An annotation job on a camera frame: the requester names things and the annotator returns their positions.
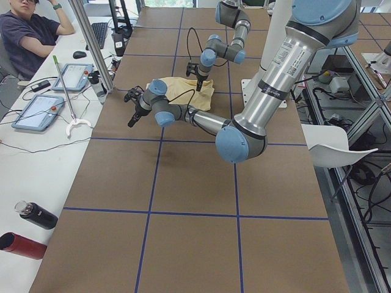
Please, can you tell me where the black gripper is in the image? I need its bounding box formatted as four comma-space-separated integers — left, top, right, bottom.
186, 62, 211, 92
123, 87, 151, 128

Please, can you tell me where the cream long-sleeve printed shirt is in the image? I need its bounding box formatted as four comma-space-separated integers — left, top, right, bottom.
153, 77, 214, 116

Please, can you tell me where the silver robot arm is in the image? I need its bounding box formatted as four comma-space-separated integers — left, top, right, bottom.
186, 1, 251, 92
125, 1, 361, 164

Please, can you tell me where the clear bottle with black lid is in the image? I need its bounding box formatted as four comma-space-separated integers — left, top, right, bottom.
87, 71, 107, 104

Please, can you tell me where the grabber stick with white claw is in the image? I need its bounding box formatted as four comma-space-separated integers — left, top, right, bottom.
53, 55, 92, 138

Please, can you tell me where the far blue teach pendant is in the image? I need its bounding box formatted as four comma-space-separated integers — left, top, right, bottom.
61, 63, 93, 92

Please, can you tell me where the blue teach pendant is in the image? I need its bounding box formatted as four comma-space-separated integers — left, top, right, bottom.
61, 63, 93, 92
12, 94, 65, 132

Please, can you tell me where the black computer mouse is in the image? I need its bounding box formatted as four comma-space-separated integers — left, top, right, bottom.
73, 51, 87, 59

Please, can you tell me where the near blue teach pendant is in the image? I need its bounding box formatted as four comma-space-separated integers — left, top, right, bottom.
12, 94, 65, 132

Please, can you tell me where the black keyboard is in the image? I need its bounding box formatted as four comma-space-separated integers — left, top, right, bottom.
91, 22, 108, 49

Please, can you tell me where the black power adapter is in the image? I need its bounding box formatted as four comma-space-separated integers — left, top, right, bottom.
31, 80, 51, 92

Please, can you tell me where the seated person in dark hoodie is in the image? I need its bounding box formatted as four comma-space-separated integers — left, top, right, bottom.
1, 1, 75, 80

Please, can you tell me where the black water bottle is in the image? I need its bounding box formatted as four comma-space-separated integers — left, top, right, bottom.
14, 201, 58, 230

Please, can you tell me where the white plastic chair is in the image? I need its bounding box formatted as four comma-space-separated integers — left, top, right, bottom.
301, 124, 378, 168

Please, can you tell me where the red bottle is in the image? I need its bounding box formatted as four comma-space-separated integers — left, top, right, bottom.
1, 232, 47, 260

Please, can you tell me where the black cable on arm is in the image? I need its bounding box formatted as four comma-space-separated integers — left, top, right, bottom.
186, 27, 230, 68
163, 89, 196, 117

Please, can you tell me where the white camera mast with base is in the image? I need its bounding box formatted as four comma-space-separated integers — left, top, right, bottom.
241, 0, 293, 105

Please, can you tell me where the aluminium frame post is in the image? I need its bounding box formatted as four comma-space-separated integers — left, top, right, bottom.
69, 0, 114, 93

